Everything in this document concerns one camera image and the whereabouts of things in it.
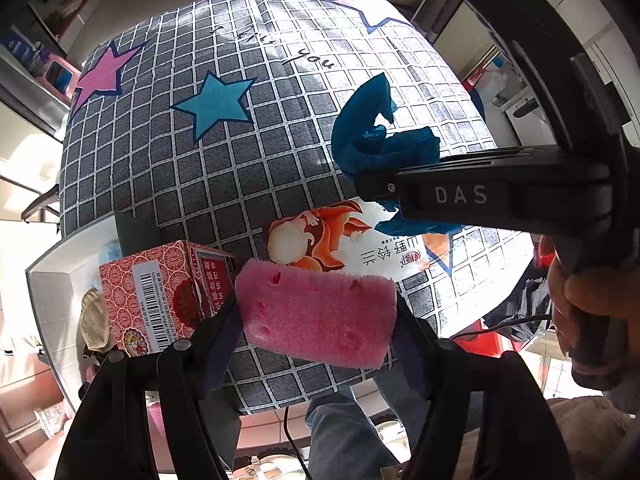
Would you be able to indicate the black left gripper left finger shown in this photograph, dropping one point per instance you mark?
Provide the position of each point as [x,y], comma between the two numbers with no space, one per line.
[214,342]

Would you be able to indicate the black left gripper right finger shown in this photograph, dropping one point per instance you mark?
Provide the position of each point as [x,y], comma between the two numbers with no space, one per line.
[417,348]

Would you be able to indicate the pink sponge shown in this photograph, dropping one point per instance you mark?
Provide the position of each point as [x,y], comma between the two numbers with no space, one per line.
[335,318]

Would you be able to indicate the blue fluffy cloth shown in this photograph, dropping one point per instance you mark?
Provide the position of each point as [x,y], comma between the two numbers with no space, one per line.
[359,145]

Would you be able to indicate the beige sock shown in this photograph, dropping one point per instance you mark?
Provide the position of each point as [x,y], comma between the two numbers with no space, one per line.
[94,322]

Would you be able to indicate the person right hand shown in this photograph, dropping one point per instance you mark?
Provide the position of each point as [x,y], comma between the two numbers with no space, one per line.
[601,291]

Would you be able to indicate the red patterned tissue box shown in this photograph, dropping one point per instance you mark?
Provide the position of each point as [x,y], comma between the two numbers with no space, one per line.
[162,294]

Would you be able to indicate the blue jeans leg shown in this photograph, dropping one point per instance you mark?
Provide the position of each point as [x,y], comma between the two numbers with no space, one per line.
[344,443]

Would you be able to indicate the orange squirrel snack bag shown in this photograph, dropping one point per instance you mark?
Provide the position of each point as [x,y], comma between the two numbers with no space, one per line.
[342,238]

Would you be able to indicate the white storage box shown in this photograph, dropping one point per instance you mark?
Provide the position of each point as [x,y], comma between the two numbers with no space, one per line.
[59,278]

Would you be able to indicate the white folding chair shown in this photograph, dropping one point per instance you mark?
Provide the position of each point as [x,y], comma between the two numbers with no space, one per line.
[21,202]

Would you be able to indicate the grey checked star tablecloth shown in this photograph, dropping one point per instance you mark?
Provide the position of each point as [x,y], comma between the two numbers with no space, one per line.
[216,117]

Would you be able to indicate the pink blue kids stool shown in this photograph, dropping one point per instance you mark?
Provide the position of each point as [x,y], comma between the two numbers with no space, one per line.
[60,78]

